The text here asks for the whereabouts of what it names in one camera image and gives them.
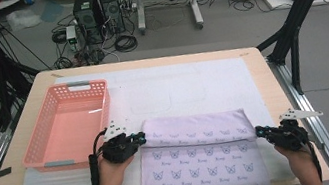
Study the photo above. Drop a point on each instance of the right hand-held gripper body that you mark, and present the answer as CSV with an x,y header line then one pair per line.
x,y
289,135

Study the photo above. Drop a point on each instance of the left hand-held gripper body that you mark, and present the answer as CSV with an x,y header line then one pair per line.
x,y
118,149

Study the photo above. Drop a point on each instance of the pink plastic basket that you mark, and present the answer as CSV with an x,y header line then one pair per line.
x,y
71,135

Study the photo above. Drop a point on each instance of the lilac butterfly-print towel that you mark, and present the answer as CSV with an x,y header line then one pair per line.
x,y
198,168

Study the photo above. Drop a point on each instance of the person's left hand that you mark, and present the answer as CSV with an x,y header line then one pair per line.
x,y
112,175

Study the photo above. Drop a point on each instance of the person's right hand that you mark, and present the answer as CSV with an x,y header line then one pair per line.
x,y
300,161

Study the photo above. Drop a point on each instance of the small white power box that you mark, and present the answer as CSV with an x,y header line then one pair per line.
x,y
71,35

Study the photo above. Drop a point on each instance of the large black computer tower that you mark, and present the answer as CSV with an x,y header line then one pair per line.
x,y
87,17

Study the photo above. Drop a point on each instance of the slim black computer tower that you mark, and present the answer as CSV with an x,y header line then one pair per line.
x,y
111,10

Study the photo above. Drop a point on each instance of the white metal stand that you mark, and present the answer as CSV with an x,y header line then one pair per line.
x,y
195,2

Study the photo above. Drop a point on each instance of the teal floor sheet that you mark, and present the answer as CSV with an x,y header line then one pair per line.
x,y
50,10

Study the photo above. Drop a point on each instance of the clear plastic bag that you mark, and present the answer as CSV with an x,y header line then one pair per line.
x,y
21,19

